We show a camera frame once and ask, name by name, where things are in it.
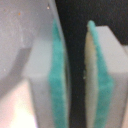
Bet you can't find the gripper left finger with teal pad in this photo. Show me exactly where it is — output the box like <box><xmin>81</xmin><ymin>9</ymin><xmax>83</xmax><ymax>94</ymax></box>
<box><xmin>25</xmin><ymin>21</ymin><xmax>69</xmax><ymax>128</ymax></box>

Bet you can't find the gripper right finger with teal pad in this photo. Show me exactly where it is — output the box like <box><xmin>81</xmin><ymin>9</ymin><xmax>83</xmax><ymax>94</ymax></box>
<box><xmin>85</xmin><ymin>21</ymin><xmax>128</xmax><ymax>128</ymax></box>

